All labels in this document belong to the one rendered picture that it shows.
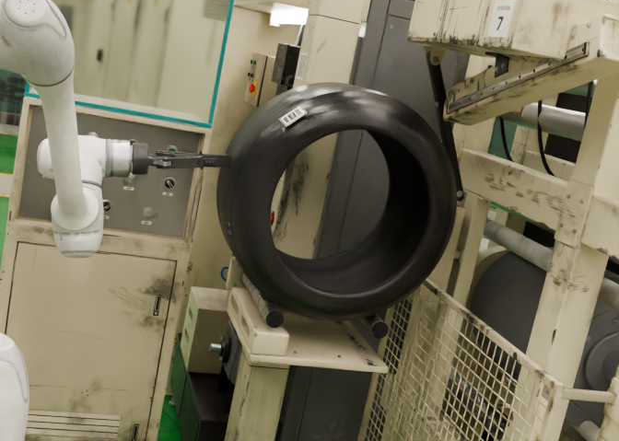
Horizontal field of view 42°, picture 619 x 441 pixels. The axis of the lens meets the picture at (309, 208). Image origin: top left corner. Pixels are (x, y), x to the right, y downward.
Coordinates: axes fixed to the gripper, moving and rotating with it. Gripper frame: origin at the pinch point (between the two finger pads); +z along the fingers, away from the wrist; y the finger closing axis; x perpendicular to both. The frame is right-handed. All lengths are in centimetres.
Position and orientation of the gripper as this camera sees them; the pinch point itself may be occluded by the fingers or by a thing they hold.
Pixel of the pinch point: (216, 160)
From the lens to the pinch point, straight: 198.4
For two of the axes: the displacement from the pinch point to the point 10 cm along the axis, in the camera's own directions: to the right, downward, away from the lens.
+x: -0.6, 9.7, 2.2
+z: 9.7, 0.0, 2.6
